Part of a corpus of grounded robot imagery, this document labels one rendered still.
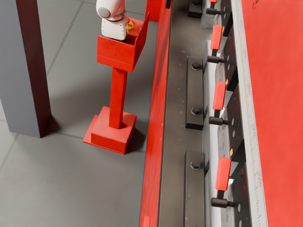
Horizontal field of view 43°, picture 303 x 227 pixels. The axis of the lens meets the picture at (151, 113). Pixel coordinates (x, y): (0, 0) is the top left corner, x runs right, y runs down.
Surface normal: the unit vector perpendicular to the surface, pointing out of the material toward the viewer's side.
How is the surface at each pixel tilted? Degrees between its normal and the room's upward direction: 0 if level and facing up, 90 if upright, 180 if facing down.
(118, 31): 91
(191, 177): 0
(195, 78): 0
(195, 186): 0
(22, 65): 90
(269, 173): 90
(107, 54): 90
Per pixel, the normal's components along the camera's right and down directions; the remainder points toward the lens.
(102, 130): 0.13, -0.61
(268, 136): -0.99, -0.14
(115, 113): -0.26, 0.74
